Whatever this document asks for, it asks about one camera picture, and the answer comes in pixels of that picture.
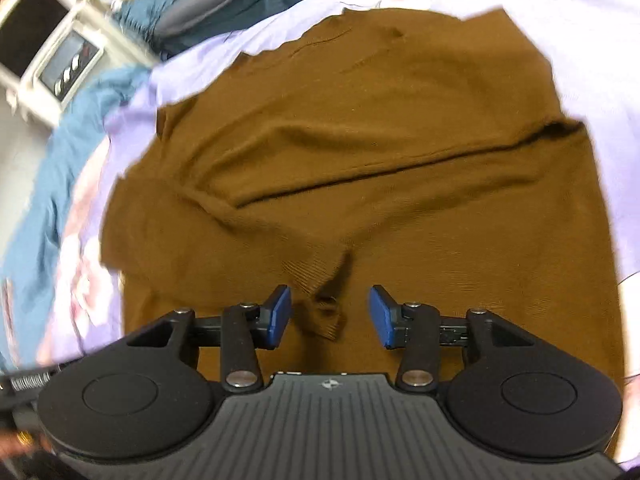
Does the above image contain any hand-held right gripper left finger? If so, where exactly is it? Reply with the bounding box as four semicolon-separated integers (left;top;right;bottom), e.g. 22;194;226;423
126;284;294;394

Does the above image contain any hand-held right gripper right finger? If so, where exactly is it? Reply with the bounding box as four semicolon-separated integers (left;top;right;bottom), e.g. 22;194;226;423
368;284;536;394

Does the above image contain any brown knit sweater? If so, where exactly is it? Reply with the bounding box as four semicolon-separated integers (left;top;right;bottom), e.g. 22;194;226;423
99;7;627;457

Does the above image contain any teal duvet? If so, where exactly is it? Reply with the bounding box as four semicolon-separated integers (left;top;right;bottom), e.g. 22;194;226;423
0;65;157;361

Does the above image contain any white machine with control panel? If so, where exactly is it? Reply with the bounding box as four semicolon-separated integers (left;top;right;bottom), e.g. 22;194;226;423
7;7;152;127

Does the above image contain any grey blanket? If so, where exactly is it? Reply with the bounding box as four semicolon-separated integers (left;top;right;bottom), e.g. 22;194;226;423
155;0;351;42

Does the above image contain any teal bed cover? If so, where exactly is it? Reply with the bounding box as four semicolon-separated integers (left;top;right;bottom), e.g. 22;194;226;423
112;0;321;59

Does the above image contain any purple floral bed sheet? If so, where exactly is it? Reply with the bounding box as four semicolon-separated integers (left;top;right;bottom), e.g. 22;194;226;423
35;0;640;467

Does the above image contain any white cabinet with dark screen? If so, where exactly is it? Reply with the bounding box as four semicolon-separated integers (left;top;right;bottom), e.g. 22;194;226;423
0;0;77;87

